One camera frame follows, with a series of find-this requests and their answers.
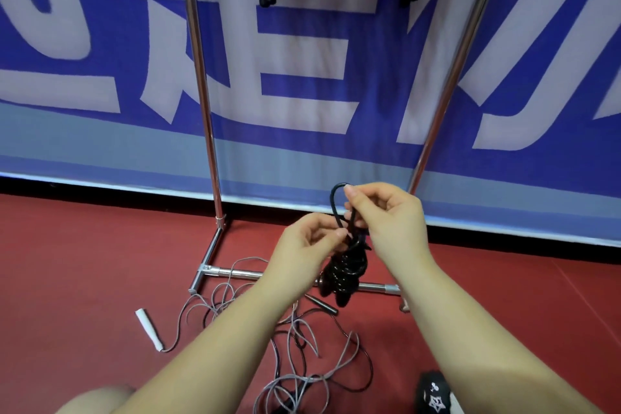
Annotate person's right hand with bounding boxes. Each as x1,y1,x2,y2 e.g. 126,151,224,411
343,182,436,279

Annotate person's left hand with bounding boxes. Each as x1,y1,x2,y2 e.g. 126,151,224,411
263,212,351,304

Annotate person's right forearm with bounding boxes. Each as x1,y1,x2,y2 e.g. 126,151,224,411
388,254,605,414

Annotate person's left forearm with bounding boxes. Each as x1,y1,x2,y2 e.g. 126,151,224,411
109,277,298,414

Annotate blue banner with white letters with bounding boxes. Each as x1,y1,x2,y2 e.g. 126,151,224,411
0,0,621,249

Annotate black shoe with white star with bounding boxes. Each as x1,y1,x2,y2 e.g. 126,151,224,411
415,370,465,414

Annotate silver metal hanging rack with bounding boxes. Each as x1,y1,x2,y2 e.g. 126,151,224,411
176,0,508,313

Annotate person's bare knee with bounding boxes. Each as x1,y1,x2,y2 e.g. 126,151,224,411
56,384,137,414

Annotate loose black jump rope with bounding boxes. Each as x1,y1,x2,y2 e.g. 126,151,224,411
271,293,375,414

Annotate grey jump rope white handle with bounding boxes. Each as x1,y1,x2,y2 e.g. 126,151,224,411
135,256,364,414

